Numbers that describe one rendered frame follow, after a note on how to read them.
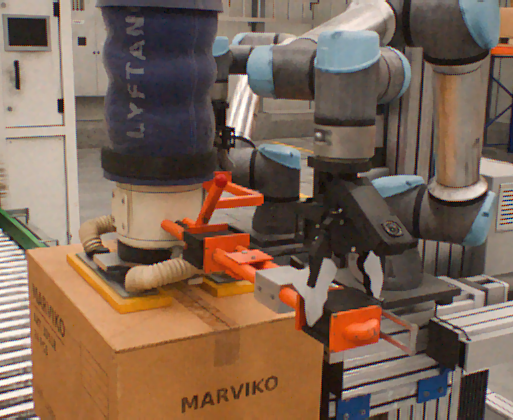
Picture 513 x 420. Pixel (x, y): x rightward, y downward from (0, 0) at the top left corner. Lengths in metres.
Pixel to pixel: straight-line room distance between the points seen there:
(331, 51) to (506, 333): 0.93
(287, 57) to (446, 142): 0.49
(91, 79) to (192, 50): 9.28
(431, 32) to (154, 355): 0.72
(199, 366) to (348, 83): 0.57
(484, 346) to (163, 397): 0.71
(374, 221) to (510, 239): 1.16
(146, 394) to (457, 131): 0.73
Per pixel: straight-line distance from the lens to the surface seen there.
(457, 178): 1.40
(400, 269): 1.51
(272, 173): 1.88
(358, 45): 0.83
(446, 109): 1.34
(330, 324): 0.88
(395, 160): 1.73
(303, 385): 1.33
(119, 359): 1.12
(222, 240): 1.15
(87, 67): 10.54
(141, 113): 1.28
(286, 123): 12.05
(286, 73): 0.97
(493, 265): 1.92
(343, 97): 0.83
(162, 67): 1.27
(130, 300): 1.26
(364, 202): 0.83
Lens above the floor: 1.54
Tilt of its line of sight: 13 degrees down
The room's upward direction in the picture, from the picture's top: 1 degrees clockwise
